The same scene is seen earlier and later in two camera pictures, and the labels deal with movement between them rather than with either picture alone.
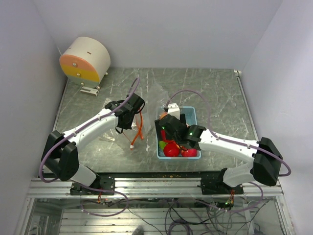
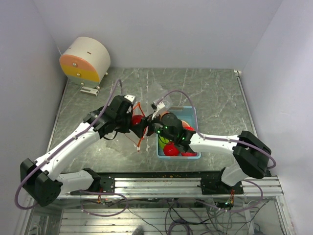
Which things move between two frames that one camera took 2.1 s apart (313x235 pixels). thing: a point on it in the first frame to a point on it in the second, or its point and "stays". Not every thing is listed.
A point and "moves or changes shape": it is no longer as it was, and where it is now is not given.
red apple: [163, 135] moves or changes shape
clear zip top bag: [155, 100] moves or changes shape
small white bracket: [90, 90] stays
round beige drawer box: [85, 61] stays
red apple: [191, 152] stays
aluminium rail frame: [149, 188] stays
